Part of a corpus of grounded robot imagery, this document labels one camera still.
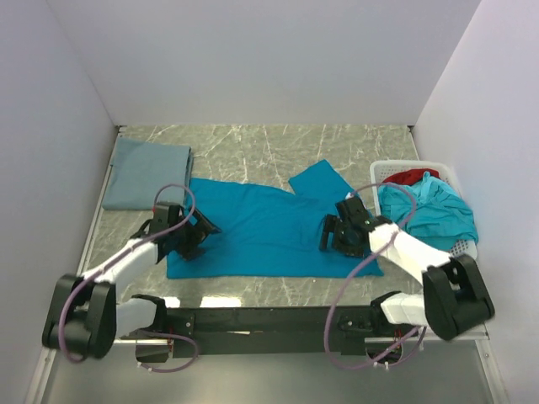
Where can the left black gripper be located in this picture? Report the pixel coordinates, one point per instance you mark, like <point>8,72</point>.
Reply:
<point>195,234</point>

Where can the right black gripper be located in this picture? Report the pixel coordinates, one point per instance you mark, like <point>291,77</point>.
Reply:
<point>337,235</point>

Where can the bright blue t shirt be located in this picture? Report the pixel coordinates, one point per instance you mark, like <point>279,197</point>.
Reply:
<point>266,231</point>

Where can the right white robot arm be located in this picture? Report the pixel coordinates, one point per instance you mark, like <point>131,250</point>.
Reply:
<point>454,297</point>

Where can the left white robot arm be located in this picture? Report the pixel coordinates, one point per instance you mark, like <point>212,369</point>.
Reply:
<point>85,316</point>

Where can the white plastic laundry basket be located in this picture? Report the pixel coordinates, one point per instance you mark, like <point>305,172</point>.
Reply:
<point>383,169</point>

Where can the folded grey-blue t shirt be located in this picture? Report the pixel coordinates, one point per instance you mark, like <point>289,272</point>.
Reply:
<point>140,168</point>

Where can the red t shirt in basket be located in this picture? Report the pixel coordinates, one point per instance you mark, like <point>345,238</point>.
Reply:
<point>411,176</point>

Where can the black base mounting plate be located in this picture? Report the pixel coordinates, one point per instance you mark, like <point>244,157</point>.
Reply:
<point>280,330</point>

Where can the teal t shirt in basket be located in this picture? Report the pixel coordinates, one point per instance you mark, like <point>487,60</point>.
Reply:
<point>441,218</point>

